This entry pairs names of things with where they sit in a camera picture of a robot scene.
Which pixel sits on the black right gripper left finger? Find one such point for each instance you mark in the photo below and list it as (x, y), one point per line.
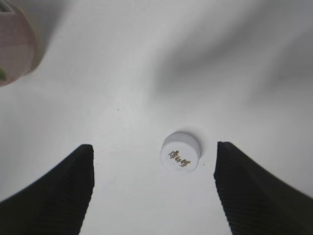
(55, 204)

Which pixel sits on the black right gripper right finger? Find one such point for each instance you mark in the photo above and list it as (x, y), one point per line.
(254, 201)

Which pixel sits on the white bottle cap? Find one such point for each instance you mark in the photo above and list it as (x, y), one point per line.
(180, 152)

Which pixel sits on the pink peach tea bottle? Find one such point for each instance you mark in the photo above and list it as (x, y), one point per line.
(18, 44)

